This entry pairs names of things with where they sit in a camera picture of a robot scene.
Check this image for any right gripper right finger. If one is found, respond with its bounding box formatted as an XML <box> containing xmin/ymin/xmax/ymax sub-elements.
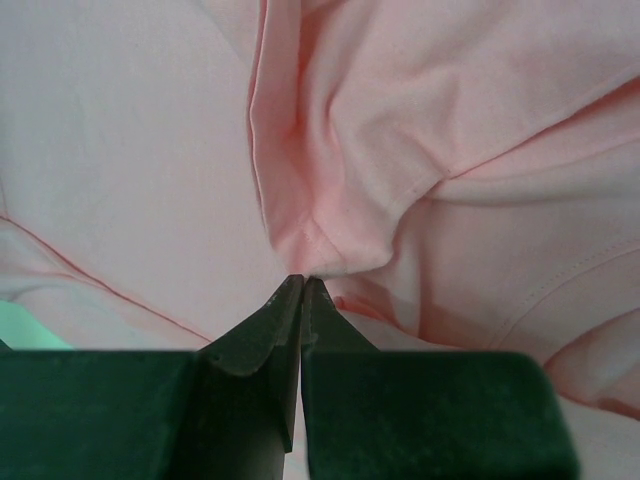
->
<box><xmin>301</xmin><ymin>278</ymin><xmax>580</xmax><ymax>480</ymax></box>

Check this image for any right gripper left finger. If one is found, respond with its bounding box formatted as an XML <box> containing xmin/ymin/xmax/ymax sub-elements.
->
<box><xmin>1</xmin><ymin>275</ymin><xmax>304</xmax><ymax>479</ymax></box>

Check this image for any pink t shirt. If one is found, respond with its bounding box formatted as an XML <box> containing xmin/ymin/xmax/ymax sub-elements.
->
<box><xmin>1</xmin><ymin>1</ymin><xmax>639</xmax><ymax>479</ymax></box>

